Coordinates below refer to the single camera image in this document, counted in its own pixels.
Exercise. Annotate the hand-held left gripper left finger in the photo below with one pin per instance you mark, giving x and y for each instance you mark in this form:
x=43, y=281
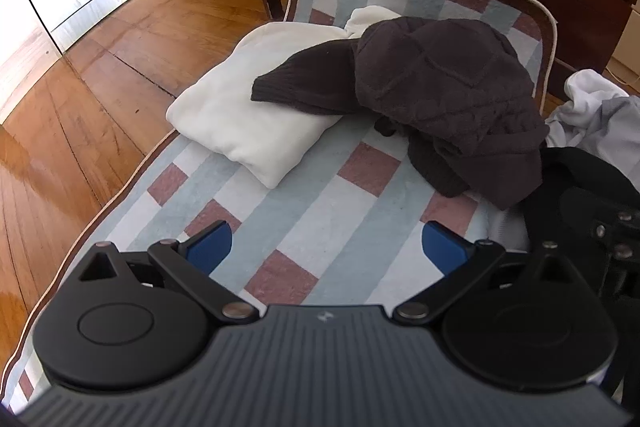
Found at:
x=210, y=247

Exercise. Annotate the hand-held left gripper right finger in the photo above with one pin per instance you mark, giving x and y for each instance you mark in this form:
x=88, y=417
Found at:
x=445, y=247

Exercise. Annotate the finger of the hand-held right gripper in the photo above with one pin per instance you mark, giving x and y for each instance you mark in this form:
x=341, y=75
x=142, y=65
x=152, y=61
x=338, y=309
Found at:
x=610, y=232

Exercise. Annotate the brown knit sweater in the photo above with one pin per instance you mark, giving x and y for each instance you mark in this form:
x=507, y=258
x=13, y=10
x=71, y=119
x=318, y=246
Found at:
x=440, y=82

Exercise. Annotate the black garment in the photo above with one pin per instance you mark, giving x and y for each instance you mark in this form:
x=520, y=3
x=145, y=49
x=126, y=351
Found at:
x=565, y=167

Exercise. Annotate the grey garment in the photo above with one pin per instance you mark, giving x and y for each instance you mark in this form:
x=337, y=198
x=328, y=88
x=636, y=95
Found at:
x=620, y=127

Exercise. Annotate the checkered rug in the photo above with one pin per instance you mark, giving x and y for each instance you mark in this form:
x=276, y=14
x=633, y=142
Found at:
x=320, y=217

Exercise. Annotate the white garment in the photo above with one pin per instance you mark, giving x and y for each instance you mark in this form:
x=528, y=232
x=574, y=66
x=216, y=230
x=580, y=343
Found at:
x=585, y=97

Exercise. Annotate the cream folded sweater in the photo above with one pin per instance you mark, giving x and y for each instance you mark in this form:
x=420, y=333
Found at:
x=235, y=107

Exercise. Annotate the cream box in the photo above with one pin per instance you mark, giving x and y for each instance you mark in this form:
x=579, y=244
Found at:
x=627, y=42

